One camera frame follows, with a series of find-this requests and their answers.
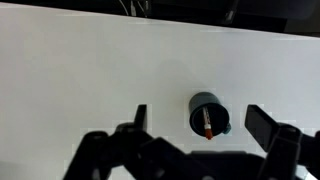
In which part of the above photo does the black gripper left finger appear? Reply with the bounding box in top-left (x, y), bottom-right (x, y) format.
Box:
top-left (63, 104), bottom-right (174, 180)

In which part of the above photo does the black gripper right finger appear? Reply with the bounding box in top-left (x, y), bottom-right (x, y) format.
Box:
top-left (244, 104), bottom-right (320, 180)

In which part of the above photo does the dark teal speckled mug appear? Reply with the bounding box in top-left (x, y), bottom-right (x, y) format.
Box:
top-left (189, 92), bottom-right (231, 139)

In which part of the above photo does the red capped marker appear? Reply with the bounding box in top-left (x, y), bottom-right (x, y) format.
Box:
top-left (202, 107), bottom-right (213, 140)

